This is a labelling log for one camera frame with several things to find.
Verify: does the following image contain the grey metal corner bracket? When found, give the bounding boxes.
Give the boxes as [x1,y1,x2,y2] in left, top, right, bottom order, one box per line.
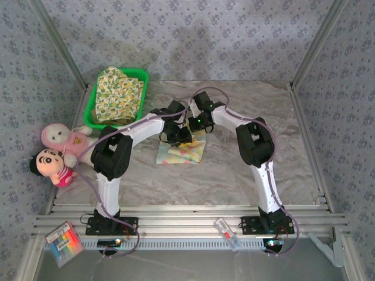
[307,231,345,269]

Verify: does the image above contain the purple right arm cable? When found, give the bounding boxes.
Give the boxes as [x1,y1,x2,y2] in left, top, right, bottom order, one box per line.
[189,86,300,256]

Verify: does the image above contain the black-haired plush doll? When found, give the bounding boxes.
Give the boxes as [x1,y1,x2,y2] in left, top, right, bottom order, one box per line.
[29,148,79,189]

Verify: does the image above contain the aluminium frame post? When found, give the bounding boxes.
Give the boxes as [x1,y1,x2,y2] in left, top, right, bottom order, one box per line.
[29,0,89,90]
[289,0,351,88]

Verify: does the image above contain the aluminium extrusion base rails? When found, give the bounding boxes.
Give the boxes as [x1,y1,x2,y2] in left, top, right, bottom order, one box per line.
[31,204,352,237]

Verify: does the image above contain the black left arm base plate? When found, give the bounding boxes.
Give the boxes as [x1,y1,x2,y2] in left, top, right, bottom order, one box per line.
[85,215,139,236]

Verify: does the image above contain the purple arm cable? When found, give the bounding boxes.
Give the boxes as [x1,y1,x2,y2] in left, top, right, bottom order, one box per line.
[189,86,300,256]
[76,98,194,260]

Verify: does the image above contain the grey slotted cable duct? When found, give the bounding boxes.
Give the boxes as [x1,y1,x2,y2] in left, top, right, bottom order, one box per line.
[43,237,267,251]

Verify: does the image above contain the small clear box red label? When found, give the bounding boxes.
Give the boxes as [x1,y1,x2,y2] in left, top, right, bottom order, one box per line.
[213,218,243,252]

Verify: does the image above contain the green plastic basket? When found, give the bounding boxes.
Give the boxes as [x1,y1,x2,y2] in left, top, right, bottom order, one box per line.
[84,67,150,131]

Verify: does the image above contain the clear box of coloured markers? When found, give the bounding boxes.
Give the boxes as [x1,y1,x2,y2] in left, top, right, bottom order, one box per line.
[44,221,85,268]

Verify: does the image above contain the pink hooded plush doll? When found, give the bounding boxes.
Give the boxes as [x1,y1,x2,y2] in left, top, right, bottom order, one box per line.
[40,122,111,172]

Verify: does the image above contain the pastel pink flower skirt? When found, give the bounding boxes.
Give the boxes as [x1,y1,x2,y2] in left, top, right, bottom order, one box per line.
[156,128,207,165]

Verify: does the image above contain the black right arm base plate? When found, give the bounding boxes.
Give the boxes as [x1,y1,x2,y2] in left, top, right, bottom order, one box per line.
[240,215,295,235]

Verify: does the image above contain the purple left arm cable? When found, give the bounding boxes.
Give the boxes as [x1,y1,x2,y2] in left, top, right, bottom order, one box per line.
[76,98,194,260]

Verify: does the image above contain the lemon print skirt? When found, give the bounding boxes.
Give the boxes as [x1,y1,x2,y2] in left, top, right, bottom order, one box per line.
[94,66,146,122]

